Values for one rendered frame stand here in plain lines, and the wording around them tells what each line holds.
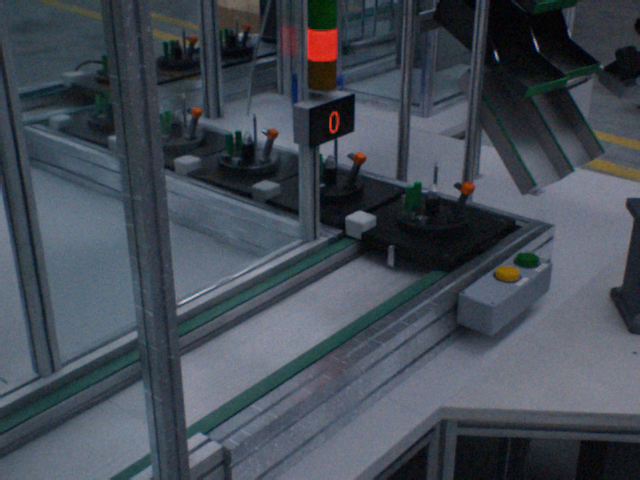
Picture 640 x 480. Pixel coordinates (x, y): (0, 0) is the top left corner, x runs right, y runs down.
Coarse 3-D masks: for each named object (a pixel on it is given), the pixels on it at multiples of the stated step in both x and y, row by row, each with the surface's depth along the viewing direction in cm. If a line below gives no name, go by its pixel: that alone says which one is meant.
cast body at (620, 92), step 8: (600, 72) 176; (600, 80) 174; (608, 80) 173; (616, 80) 171; (624, 80) 170; (632, 80) 172; (608, 88) 173; (616, 88) 172; (624, 88) 170; (632, 88) 172; (616, 96) 172; (624, 96) 172
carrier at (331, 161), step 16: (336, 144) 182; (320, 160) 181; (336, 160) 184; (320, 176) 183; (336, 176) 179; (320, 192) 174; (336, 192) 175; (352, 192) 175; (368, 192) 180; (384, 192) 180; (400, 192) 180; (320, 208) 172; (336, 208) 172; (352, 208) 172; (368, 208) 172; (336, 224) 166
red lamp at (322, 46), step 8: (312, 32) 141; (320, 32) 141; (328, 32) 141; (336, 32) 142; (312, 40) 142; (320, 40) 141; (328, 40) 141; (336, 40) 143; (312, 48) 142; (320, 48) 142; (328, 48) 142; (336, 48) 143; (312, 56) 143; (320, 56) 142; (328, 56) 143; (336, 56) 144
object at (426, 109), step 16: (432, 0) 248; (432, 32) 252; (432, 48) 254; (432, 64) 257; (432, 80) 259; (368, 96) 275; (432, 96) 262; (464, 96) 277; (416, 112) 265; (432, 112) 265
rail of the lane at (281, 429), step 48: (528, 240) 161; (432, 288) 144; (384, 336) 131; (432, 336) 140; (288, 384) 119; (336, 384) 121; (384, 384) 133; (240, 432) 110; (288, 432) 115; (336, 432) 125
